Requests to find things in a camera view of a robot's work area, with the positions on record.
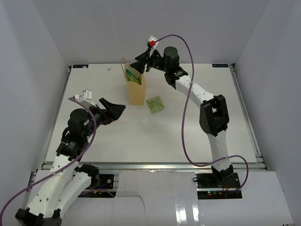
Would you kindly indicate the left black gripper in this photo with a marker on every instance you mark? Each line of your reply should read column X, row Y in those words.
column 113, row 112

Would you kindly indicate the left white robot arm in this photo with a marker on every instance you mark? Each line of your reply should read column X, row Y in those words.
column 66, row 180

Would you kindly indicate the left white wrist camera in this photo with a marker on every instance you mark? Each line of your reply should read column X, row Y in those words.
column 84, row 98

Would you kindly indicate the blue label left corner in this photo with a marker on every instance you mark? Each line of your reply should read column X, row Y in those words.
column 80, row 66

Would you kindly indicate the green snack packet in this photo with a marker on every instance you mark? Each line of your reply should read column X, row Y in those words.
column 155, row 104

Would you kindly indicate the green chips packet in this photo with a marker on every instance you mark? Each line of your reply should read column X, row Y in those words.
column 132, row 77

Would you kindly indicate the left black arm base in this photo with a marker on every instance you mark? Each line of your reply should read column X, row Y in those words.
column 98, row 180

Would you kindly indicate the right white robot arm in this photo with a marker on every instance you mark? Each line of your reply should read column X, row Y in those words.
column 213, row 117

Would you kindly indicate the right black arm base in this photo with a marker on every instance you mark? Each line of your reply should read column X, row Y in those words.
column 209, row 188

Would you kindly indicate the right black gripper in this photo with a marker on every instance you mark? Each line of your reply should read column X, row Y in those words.
column 140, row 64

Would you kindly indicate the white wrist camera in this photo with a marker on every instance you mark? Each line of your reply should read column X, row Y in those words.
column 152, row 44
column 84, row 98

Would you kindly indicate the brown paper bag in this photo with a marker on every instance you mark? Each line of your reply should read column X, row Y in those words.
column 136, row 92

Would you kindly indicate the blue label right corner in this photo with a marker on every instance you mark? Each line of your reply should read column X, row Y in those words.
column 220, row 65

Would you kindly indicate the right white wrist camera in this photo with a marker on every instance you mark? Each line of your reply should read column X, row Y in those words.
column 152, row 44

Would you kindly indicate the blue label corner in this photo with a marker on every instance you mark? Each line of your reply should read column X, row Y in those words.
column 80, row 66
column 220, row 65

